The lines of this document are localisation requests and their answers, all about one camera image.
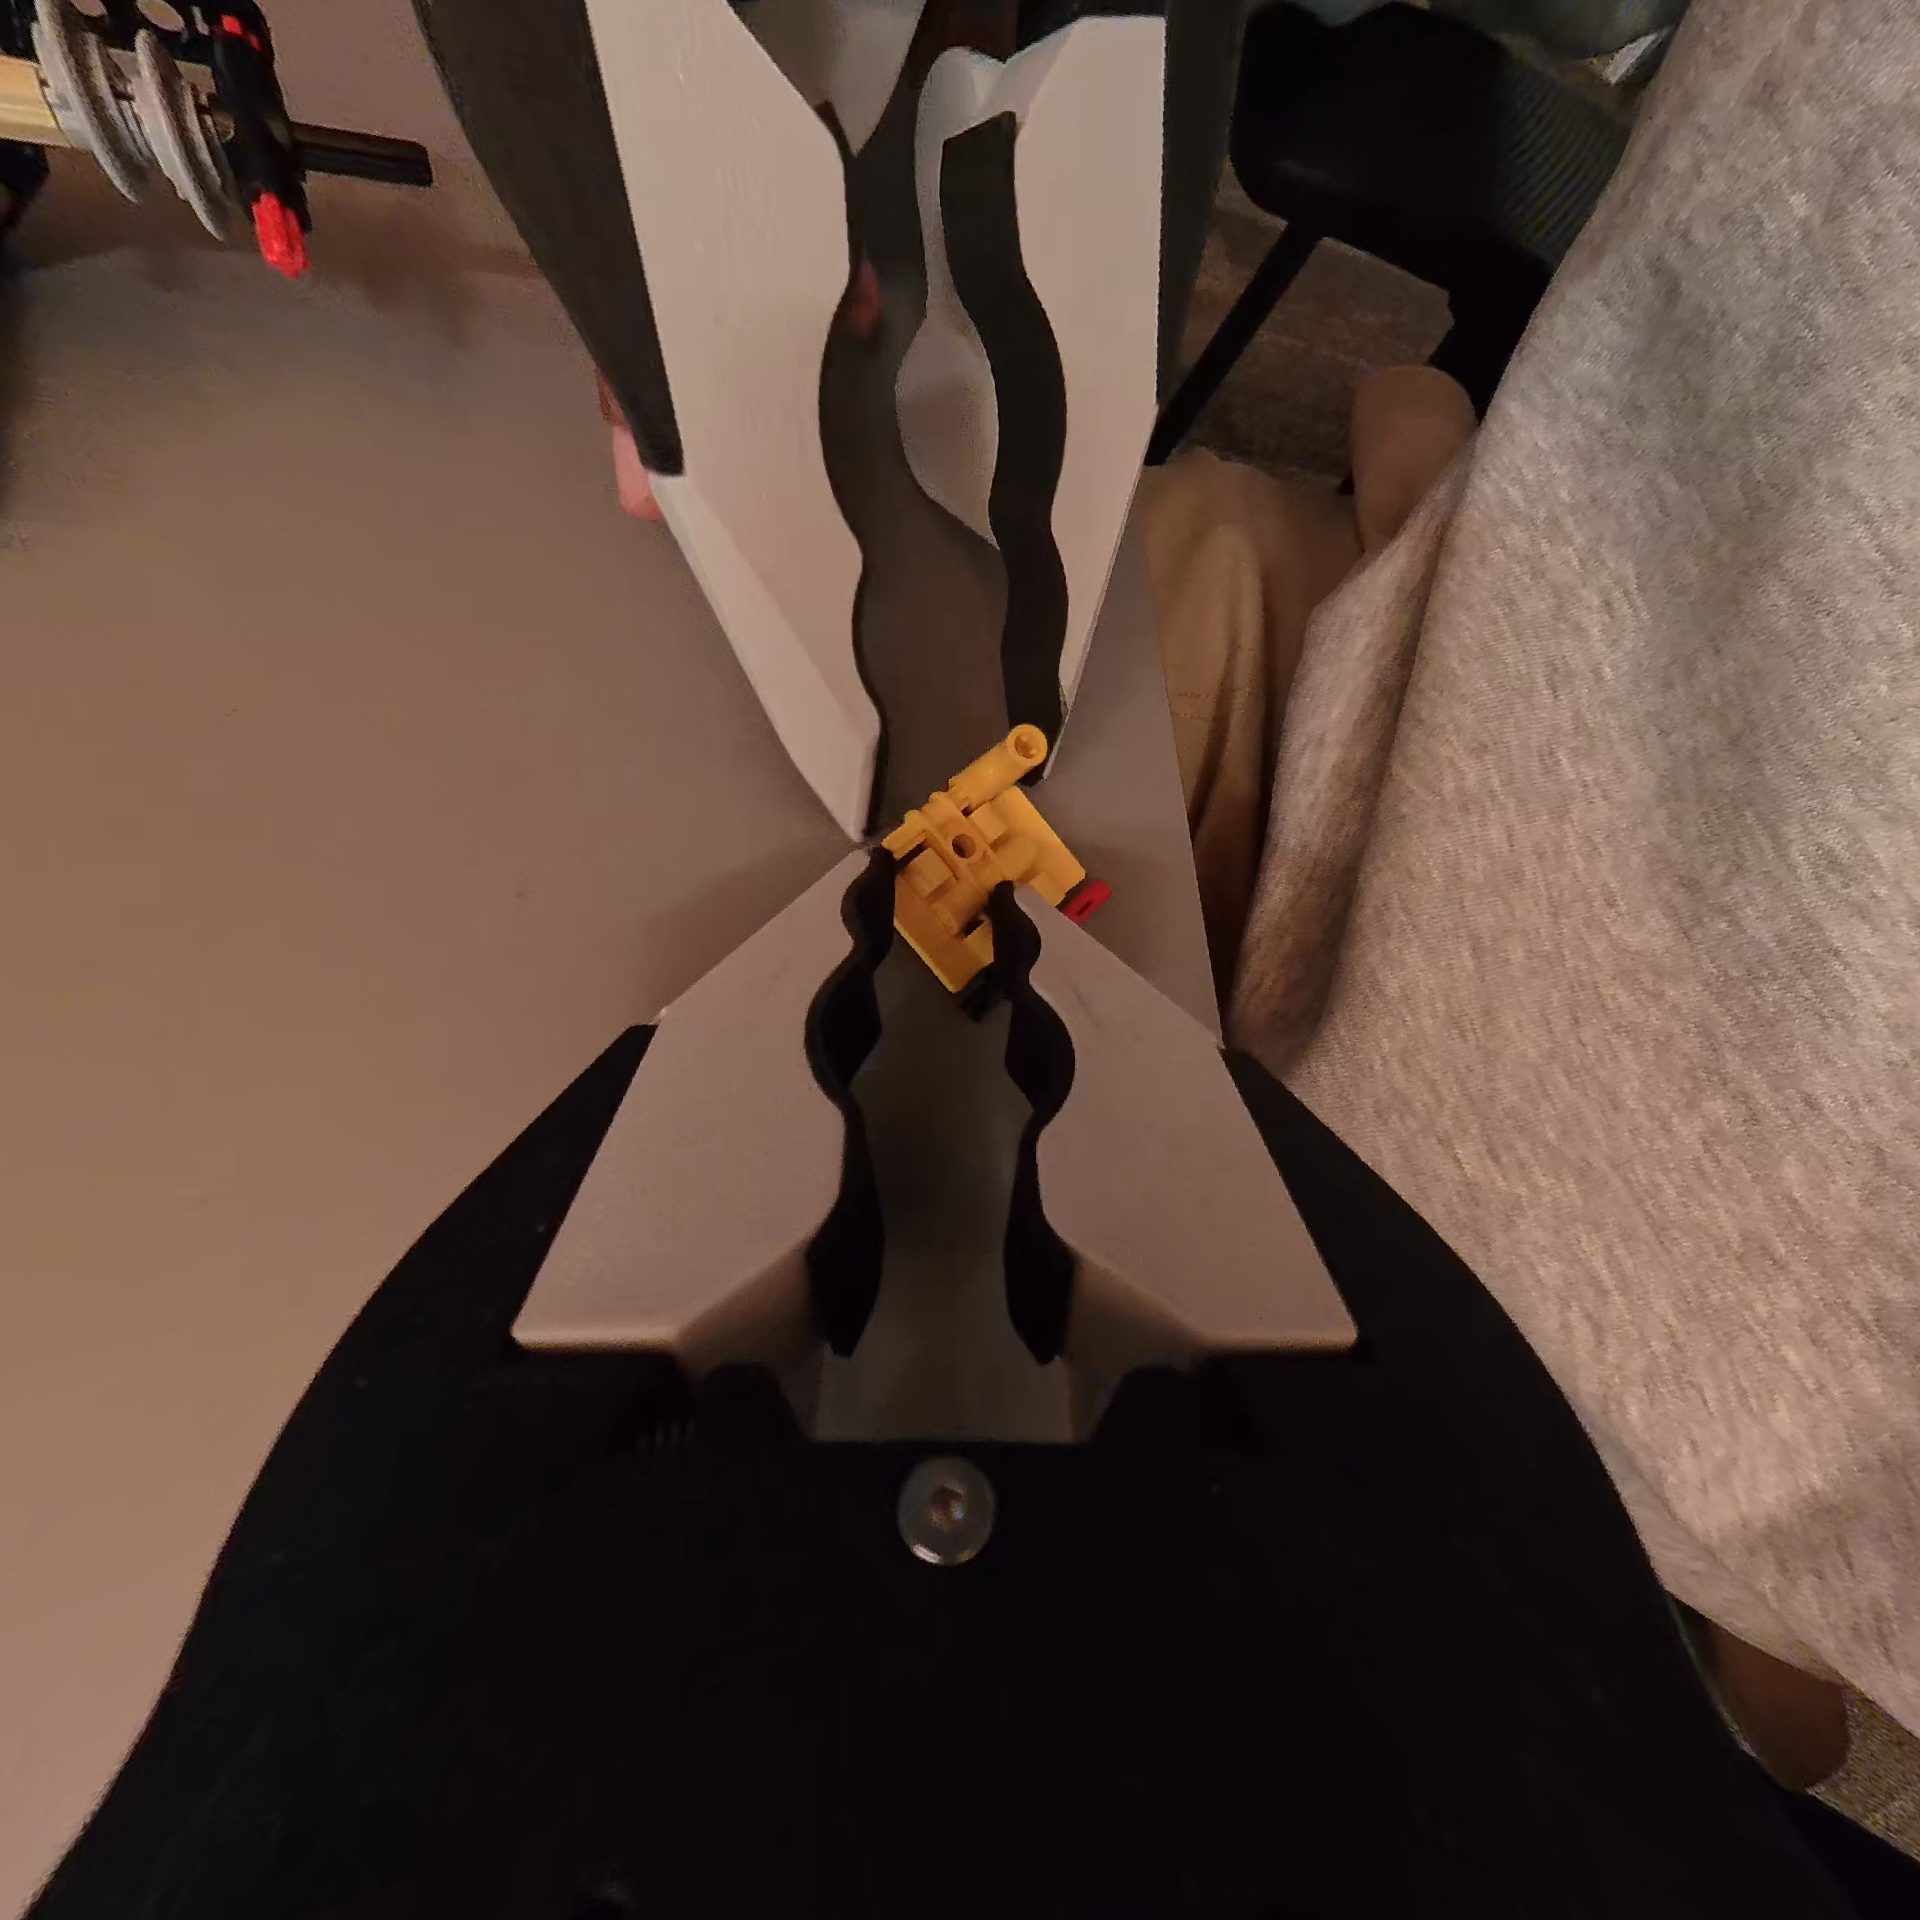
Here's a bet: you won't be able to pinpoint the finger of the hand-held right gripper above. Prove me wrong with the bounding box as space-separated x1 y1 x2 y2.
895 10 1224 1043
585 0 902 846

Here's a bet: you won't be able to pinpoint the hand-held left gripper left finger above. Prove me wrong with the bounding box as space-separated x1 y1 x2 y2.
511 848 902 1440

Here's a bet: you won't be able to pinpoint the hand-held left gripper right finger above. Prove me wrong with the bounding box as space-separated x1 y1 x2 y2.
966 885 1360 1442

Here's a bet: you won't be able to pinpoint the yellow lego assembly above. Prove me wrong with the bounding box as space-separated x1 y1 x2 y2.
879 723 1113 993

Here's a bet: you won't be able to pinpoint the black and grey lego model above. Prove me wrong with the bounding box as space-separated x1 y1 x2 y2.
0 0 437 282

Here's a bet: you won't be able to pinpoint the person's right hand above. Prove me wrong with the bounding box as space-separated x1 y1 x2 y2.
596 371 665 521

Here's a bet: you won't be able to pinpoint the beige pants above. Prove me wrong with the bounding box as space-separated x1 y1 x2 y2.
1141 368 1481 961

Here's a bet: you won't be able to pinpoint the black office chair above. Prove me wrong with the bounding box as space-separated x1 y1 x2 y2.
1148 0 1683 466

